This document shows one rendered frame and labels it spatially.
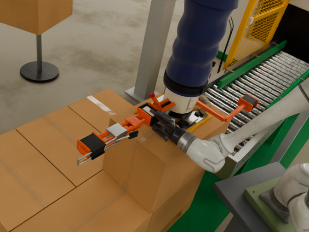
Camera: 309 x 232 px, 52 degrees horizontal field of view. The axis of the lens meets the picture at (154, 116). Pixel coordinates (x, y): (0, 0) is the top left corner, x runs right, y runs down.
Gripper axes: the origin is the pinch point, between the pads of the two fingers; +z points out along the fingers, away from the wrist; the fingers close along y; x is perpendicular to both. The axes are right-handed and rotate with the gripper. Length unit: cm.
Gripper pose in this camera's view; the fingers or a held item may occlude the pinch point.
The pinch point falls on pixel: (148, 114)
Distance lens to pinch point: 150.9
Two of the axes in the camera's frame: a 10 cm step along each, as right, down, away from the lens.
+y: -2.1, 7.6, 6.2
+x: 6.4, -3.8, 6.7
